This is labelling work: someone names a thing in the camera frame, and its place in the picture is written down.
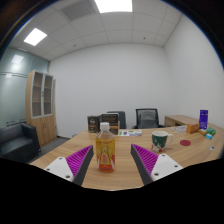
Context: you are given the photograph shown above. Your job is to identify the large square ceiling light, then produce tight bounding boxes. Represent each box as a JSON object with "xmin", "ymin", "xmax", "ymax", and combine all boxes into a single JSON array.
[{"xmin": 93, "ymin": 0, "xmax": 134, "ymax": 14}]

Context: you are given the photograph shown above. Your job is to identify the black mesh office chair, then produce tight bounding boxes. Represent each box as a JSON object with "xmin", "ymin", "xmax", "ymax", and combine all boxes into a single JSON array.
[{"xmin": 132, "ymin": 107, "xmax": 165, "ymax": 130}]

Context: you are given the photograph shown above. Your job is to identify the small dark brown box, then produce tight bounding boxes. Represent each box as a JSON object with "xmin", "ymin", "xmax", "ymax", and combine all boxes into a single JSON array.
[{"xmin": 87, "ymin": 115, "xmax": 101, "ymax": 134}]

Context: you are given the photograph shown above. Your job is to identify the orange-label tea bottle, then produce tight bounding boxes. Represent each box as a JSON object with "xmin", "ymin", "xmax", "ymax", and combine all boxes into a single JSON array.
[{"xmin": 95, "ymin": 121, "xmax": 117, "ymax": 173}]

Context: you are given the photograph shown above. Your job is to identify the green and white mug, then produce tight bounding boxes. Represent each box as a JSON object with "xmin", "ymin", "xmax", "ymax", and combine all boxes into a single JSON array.
[{"xmin": 151, "ymin": 130, "xmax": 175, "ymax": 153}]

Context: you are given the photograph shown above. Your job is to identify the tan wooden box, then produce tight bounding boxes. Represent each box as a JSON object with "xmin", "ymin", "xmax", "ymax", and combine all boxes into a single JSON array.
[{"xmin": 185, "ymin": 123, "xmax": 201, "ymax": 135}]

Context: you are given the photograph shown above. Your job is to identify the green flat packet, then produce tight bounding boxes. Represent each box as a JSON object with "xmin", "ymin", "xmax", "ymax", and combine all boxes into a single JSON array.
[{"xmin": 206, "ymin": 126, "xmax": 217, "ymax": 136}]

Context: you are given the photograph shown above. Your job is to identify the wooden glass-door shelf cabinet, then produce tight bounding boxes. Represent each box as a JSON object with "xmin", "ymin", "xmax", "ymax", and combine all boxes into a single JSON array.
[{"xmin": 25, "ymin": 69, "xmax": 58, "ymax": 147}]

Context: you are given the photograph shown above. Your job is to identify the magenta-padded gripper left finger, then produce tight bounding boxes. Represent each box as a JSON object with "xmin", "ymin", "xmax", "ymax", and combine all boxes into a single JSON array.
[{"xmin": 43, "ymin": 144, "xmax": 95, "ymax": 187}]

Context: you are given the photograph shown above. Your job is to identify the ceiling air vent grille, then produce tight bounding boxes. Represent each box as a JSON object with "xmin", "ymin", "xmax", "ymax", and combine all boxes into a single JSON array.
[{"xmin": 59, "ymin": 0, "xmax": 98, "ymax": 21}]

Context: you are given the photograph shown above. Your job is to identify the flat round red coaster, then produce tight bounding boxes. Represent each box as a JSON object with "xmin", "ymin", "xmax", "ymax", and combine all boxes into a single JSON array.
[{"xmin": 179, "ymin": 139, "xmax": 192, "ymax": 147}]

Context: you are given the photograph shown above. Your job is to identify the black leather sofa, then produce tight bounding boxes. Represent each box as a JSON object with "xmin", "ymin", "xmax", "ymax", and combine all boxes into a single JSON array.
[{"xmin": 0, "ymin": 122, "xmax": 42, "ymax": 163}]

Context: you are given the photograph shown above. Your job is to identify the small square ceiling light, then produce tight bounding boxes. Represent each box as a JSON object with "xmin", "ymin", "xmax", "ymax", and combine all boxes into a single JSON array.
[{"xmin": 23, "ymin": 27, "xmax": 48, "ymax": 47}]

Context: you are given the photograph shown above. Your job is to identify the purple standing pouch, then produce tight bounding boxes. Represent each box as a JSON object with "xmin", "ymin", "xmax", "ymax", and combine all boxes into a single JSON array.
[{"xmin": 198, "ymin": 109, "xmax": 209, "ymax": 130}]

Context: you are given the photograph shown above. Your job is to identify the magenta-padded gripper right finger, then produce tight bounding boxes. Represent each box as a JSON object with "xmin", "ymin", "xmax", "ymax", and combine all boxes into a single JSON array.
[{"xmin": 130, "ymin": 143, "xmax": 184, "ymax": 187}]

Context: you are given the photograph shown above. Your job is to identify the white paper sheet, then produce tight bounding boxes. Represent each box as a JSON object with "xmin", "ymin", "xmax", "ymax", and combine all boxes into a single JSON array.
[{"xmin": 173, "ymin": 124, "xmax": 188, "ymax": 133}]

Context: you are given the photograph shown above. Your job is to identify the white and green pamphlet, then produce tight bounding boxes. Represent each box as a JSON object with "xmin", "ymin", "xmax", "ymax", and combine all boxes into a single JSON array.
[{"xmin": 117, "ymin": 129, "xmax": 143, "ymax": 137}]

